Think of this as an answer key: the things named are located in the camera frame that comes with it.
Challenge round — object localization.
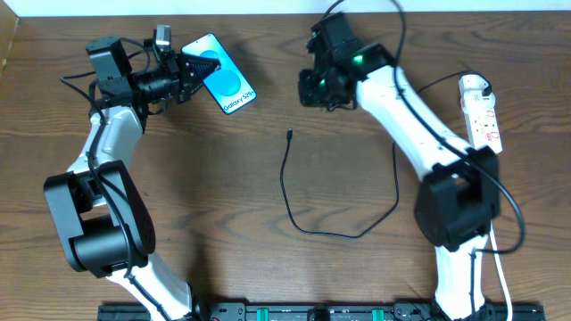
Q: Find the black USB charging cable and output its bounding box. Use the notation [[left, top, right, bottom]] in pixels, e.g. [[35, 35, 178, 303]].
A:
[[279, 70, 492, 240]]

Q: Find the white power strip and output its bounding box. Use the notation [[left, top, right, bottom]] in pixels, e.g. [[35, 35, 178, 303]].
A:
[[458, 74, 503, 155]]

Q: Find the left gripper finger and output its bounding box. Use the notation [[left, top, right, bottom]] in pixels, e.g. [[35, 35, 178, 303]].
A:
[[181, 53, 220, 76], [189, 66, 220, 95]]

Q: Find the white power strip cord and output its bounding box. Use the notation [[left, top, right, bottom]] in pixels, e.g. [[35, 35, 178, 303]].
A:
[[488, 220, 514, 321]]

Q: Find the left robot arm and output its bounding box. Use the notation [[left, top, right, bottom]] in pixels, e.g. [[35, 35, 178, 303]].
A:
[[43, 37, 220, 320]]

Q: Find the white charger plug adapter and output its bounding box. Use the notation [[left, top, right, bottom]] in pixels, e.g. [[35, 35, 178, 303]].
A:
[[459, 73, 496, 113]]

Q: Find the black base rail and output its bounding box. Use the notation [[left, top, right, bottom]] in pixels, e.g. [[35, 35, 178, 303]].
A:
[[96, 301, 547, 321]]

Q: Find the blue screen smartphone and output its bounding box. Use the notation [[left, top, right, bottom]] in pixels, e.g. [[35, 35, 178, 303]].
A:
[[182, 33, 257, 115]]

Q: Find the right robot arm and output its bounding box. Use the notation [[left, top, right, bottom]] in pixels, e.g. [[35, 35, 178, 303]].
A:
[[298, 12, 499, 320]]

